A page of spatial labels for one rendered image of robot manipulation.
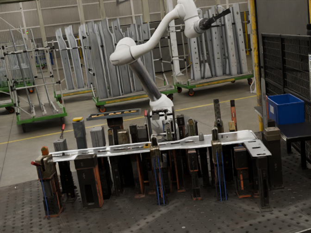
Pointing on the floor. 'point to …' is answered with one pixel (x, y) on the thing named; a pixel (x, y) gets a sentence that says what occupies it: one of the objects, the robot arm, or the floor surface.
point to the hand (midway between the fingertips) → (220, 15)
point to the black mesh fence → (287, 72)
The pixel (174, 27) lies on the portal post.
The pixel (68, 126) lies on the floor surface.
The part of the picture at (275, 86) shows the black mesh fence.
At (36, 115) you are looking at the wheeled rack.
